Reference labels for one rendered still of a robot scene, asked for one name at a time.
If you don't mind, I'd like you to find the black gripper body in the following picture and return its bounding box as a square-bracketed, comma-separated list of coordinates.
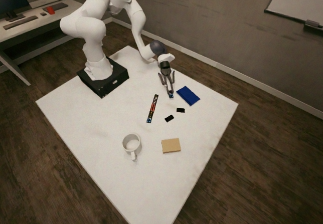
[159, 61, 172, 76]

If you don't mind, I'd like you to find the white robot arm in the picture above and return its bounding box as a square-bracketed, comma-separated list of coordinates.
[60, 0, 175, 80]

